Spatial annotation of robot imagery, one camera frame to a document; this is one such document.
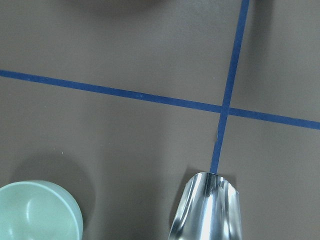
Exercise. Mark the light green bowl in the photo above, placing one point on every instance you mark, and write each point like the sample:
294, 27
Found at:
39, 210

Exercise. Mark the metal ice scoop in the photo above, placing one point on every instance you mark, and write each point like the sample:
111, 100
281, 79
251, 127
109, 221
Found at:
209, 209

